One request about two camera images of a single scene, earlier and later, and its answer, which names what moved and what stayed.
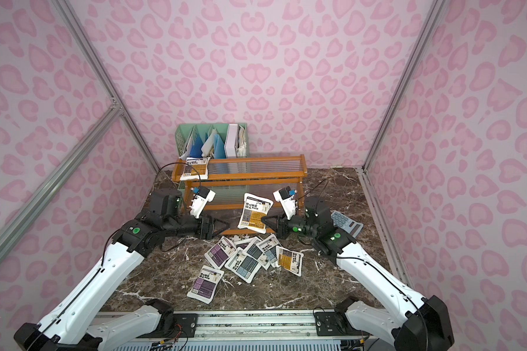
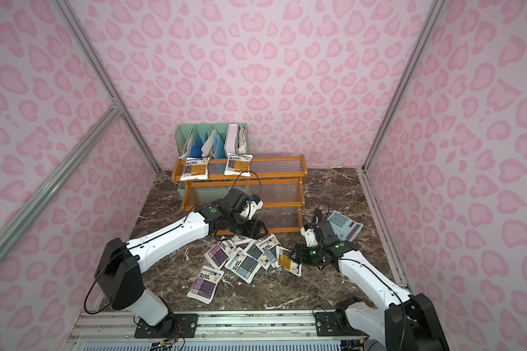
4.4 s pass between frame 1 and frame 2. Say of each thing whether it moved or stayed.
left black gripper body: moved
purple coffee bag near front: stayed
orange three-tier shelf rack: stayed
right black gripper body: moved
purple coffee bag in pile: stayed
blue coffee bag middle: stayed
